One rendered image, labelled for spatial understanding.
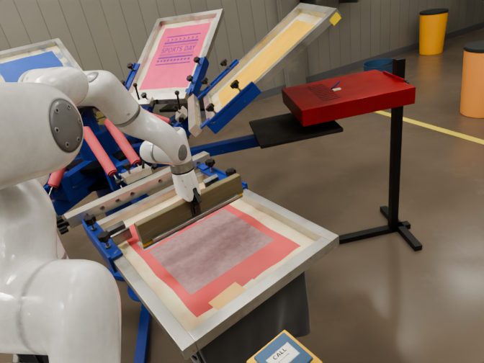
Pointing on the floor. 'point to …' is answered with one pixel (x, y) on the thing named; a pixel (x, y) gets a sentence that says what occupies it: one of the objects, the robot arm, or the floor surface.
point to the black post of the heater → (394, 225)
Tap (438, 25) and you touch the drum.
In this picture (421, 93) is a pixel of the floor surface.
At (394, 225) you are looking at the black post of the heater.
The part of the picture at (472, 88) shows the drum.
